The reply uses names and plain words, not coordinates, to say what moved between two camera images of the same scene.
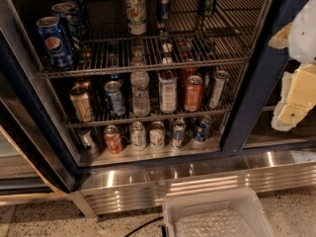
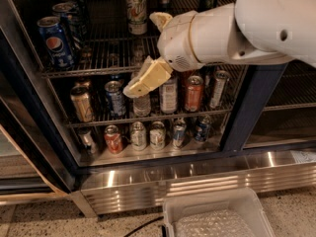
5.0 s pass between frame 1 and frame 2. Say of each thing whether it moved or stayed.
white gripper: moved
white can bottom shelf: stayed
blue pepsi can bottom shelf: stayed
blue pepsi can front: stayed
